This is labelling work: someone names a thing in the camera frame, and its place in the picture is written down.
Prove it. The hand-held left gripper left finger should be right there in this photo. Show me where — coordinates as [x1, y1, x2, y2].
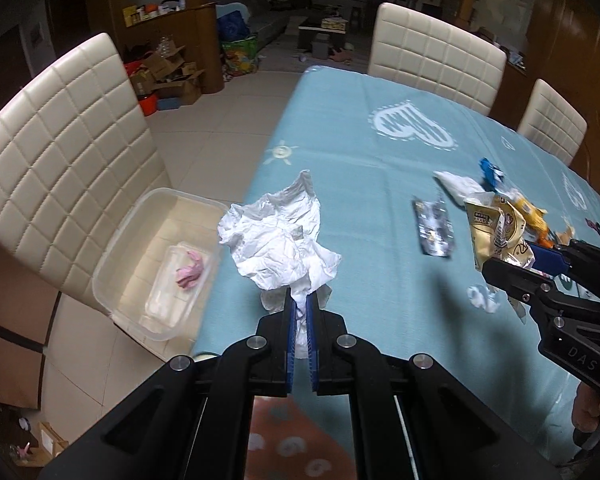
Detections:
[39, 286, 296, 480]

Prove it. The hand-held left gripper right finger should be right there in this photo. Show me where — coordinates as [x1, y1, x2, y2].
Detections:
[305, 291, 564, 480]

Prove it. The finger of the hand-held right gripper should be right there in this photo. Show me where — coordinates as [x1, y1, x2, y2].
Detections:
[481, 257, 557, 307]
[526, 238, 600, 302]

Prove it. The cream snack packet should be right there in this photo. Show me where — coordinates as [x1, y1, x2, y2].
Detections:
[463, 192, 539, 275]

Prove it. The white tissue paper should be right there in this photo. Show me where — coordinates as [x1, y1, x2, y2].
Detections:
[216, 169, 343, 361]

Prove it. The clear plastic bin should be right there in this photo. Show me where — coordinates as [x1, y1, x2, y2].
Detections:
[92, 187, 230, 344]

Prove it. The person's right hand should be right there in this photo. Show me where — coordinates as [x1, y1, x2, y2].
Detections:
[571, 384, 600, 443]

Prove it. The orange snack wrapper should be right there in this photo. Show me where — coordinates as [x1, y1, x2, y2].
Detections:
[509, 189, 557, 248]

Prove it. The silver foil wrapper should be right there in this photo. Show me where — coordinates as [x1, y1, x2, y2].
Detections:
[412, 198, 456, 259]

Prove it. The blue wrapper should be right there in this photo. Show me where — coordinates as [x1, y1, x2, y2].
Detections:
[478, 157, 506, 194]

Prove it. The white plastic wrapper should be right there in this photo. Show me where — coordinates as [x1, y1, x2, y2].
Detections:
[432, 169, 487, 202]

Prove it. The small clear plastic tray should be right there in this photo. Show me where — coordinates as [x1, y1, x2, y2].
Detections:
[145, 241, 217, 327]

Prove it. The pink wrapper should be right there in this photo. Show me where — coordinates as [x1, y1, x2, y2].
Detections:
[174, 249, 207, 289]

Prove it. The cream quilted chair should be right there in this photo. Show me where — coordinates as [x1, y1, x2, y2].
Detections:
[0, 32, 231, 431]
[367, 2, 508, 117]
[517, 78, 589, 166]

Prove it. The light blue printed tablecloth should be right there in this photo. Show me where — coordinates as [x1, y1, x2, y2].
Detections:
[190, 65, 600, 480]

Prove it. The colourful printed bag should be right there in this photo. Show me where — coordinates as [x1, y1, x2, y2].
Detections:
[222, 34, 259, 77]

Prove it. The pile of cardboard boxes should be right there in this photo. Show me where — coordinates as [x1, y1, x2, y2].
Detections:
[129, 44, 207, 107]

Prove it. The low coffee table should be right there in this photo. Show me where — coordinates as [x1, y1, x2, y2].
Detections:
[298, 14, 352, 52]

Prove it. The wooden cabinet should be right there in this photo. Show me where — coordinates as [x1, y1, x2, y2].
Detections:
[104, 0, 222, 96]

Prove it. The blue bag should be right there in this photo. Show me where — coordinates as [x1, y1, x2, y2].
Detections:
[217, 10, 249, 41]

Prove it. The grey sofa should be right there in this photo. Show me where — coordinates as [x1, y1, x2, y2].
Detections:
[214, 0, 292, 47]

